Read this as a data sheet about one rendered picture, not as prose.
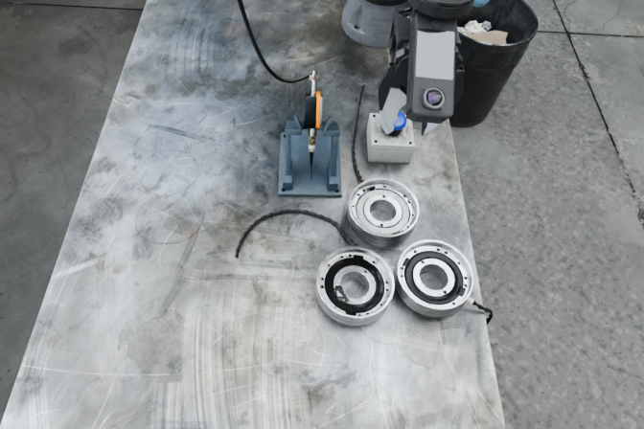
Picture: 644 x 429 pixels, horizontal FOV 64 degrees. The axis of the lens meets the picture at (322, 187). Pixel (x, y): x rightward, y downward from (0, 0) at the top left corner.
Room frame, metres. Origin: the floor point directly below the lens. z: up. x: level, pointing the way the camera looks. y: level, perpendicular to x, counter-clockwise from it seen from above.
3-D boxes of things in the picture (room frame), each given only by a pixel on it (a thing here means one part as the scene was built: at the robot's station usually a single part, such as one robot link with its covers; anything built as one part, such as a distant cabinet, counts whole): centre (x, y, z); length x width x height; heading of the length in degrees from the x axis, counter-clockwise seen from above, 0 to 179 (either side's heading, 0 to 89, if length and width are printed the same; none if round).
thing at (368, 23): (0.92, -0.08, 0.85); 0.15 x 0.15 x 0.10
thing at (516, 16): (1.55, -0.50, 0.21); 0.34 x 0.34 x 0.43
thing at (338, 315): (0.31, -0.06, 0.82); 0.10 x 0.10 x 0.04
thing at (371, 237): (0.43, -0.09, 0.82); 0.10 x 0.10 x 0.04
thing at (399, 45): (0.50, -0.10, 1.10); 0.09 x 0.08 x 0.12; 4
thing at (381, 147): (0.59, -0.10, 0.82); 0.08 x 0.07 x 0.05; 4
